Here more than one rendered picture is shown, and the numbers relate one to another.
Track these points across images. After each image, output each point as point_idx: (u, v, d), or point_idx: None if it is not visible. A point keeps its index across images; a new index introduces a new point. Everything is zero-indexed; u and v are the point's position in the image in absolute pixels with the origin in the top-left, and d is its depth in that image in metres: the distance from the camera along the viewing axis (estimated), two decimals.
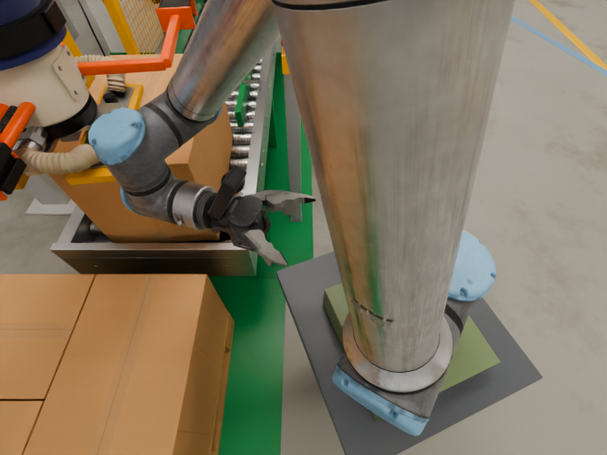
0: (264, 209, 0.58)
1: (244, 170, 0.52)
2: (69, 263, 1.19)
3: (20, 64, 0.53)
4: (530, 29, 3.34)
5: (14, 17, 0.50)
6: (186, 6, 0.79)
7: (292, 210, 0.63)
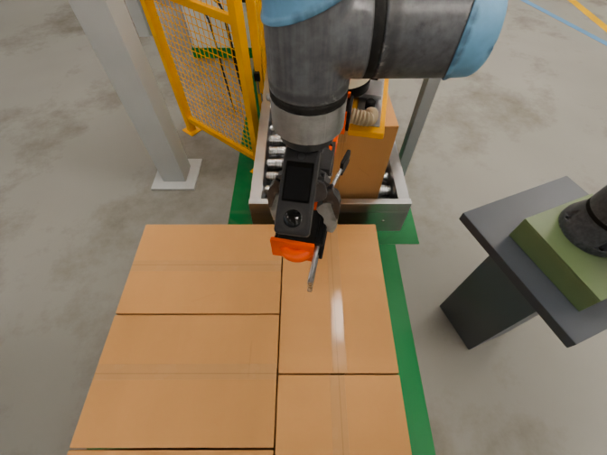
0: None
1: (308, 236, 0.42)
2: (253, 217, 1.43)
3: None
4: (574, 26, 3.58)
5: None
6: None
7: None
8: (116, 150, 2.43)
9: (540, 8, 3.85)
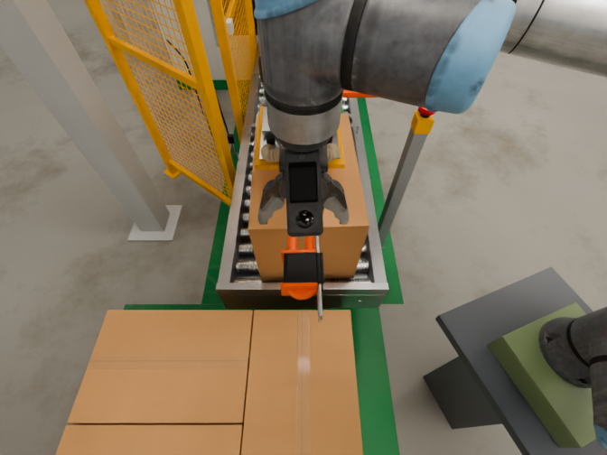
0: None
1: (321, 235, 0.42)
2: (222, 298, 1.35)
3: None
4: None
5: None
6: None
7: None
8: (94, 194, 2.35)
9: None
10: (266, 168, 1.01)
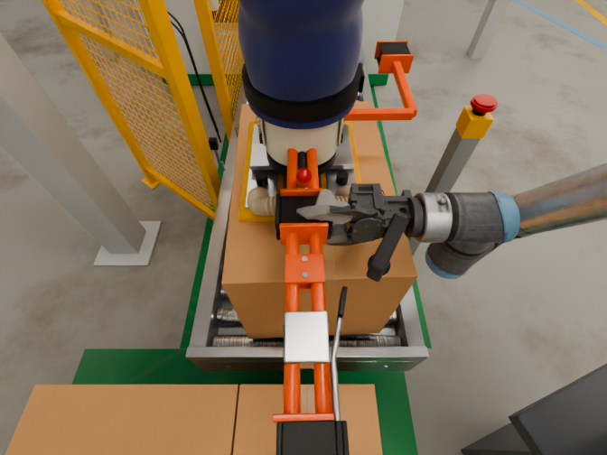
0: (348, 234, 0.56)
1: (368, 277, 0.53)
2: (198, 364, 0.98)
3: (340, 118, 0.60)
4: (601, 45, 3.14)
5: (351, 79, 0.57)
6: (410, 54, 0.84)
7: None
8: (57, 208, 1.99)
9: (561, 23, 3.41)
10: (255, 220, 0.71)
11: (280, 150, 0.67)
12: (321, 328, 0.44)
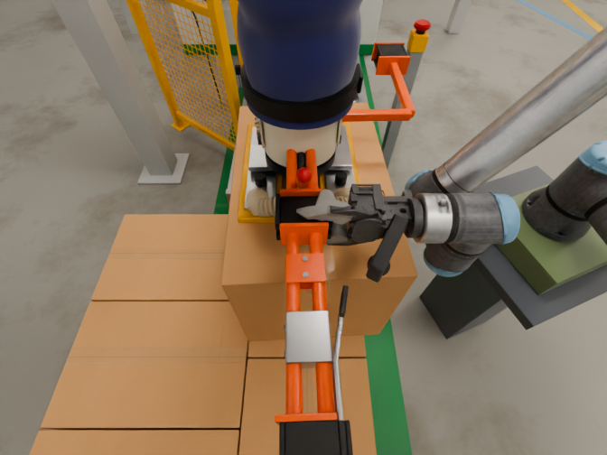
0: (348, 234, 0.56)
1: (368, 278, 0.53)
2: None
3: (339, 119, 0.60)
4: (563, 23, 3.60)
5: (350, 80, 0.57)
6: (407, 56, 0.85)
7: None
8: (104, 144, 2.45)
9: (530, 5, 3.88)
10: (254, 221, 0.71)
11: (279, 151, 0.67)
12: (322, 327, 0.44)
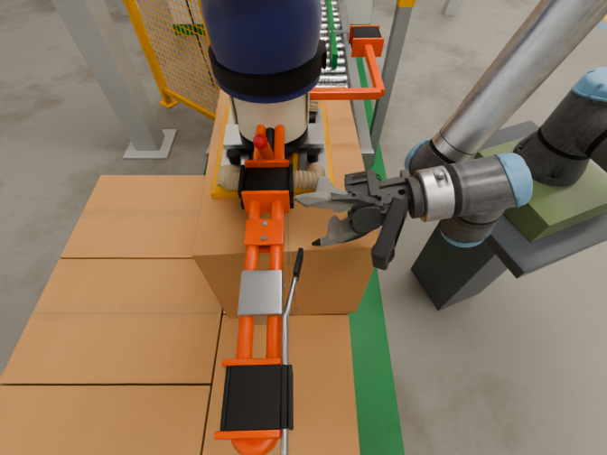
0: (350, 226, 0.55)
1: (375, 267, 0.51)
2: None
3: (303, 94, 0.62)
4: None
5: (312, 55, 0.59)
6: (381, 38, 0.86)
7: (331, 222, 0.62)
8: (90, 121, 2.39)
9: None
10: (227, 197, 0.74)
11: (249, 126, 0.69)
12: (275, 284, 0.46)
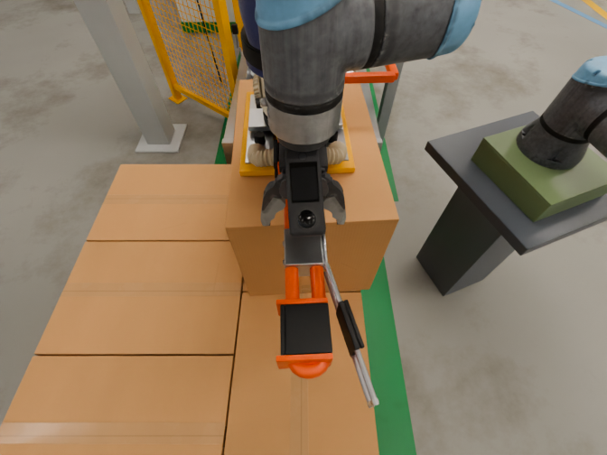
0: None
1: (322, 234, 0.42)
2: (228, 159, 1.45)
3: None
4: (561, 4, 3.60)
5: None
6: None
7: None
8: (101, 116, 2.45)
9: None
10: (254, 174, 0.79)
11: None
12: (315, 239, 0.52)
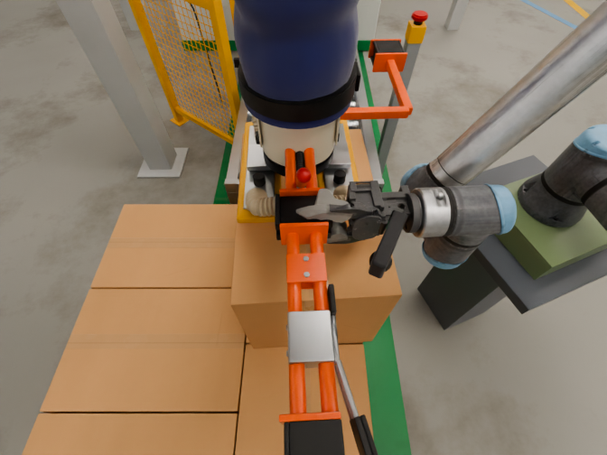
0: (348, 231, 0.56)
1: (370, 274, 0.53)
2: (230, 198, 1.46)
3: (337, 118, 0.60)
4: (562, 20, 3.61)
5: (348, 79, 0.57)
6: (404, 53, 0.85)
7: None
8: (104, 139, 2.46)
9: (529, 3, 3.88)
10: (253, 221, 0.71)
11: (277, 150, 0.67)
12: (324, 327, 0.44)
